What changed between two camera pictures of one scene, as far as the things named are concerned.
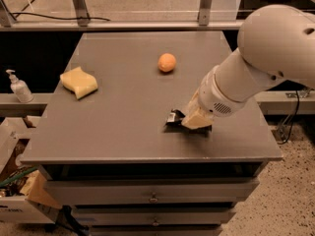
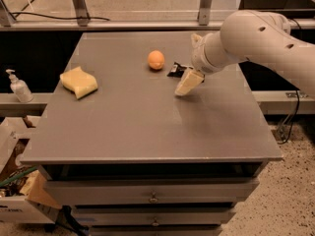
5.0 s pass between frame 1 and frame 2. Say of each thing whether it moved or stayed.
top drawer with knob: stayed
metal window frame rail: stayed
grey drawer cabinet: stayed
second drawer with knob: stayed
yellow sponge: stayed
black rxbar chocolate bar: moved
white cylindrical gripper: moved
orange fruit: moved
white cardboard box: stayed
